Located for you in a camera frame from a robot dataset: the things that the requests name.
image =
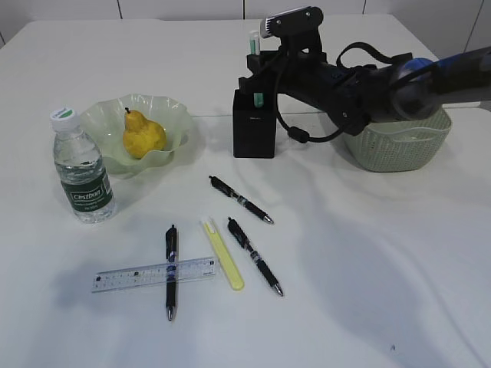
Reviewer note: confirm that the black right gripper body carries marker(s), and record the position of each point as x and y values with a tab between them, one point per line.
300	70

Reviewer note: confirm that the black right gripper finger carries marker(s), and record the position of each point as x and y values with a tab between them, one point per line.
258	83
267	62

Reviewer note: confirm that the teal utility knife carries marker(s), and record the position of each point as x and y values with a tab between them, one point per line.
254	45

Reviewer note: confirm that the yellow pear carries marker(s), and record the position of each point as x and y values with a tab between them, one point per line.
141	135

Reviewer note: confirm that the clear plastic water bottle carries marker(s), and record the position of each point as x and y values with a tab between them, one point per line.
80	167

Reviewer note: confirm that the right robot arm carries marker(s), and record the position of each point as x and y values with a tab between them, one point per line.
405	89

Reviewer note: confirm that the black square pen holder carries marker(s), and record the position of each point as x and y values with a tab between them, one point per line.
253	128

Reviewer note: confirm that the green plastic woven basket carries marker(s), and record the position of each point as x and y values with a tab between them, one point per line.
399	146

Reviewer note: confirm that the black pen upper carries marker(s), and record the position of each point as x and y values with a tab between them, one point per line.
243	201

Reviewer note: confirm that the black pen middle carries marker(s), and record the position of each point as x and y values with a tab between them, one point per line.
244	242

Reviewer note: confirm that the green glass wavy plate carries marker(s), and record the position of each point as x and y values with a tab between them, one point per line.
104	123

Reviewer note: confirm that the black pen on ruler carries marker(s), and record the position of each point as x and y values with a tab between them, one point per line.
171	281

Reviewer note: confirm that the yellow utility knife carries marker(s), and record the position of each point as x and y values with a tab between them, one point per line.
225	259

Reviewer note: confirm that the transparent plastic ruler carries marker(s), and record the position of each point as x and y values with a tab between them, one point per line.
142	276

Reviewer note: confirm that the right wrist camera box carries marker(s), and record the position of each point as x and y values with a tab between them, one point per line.
291	22

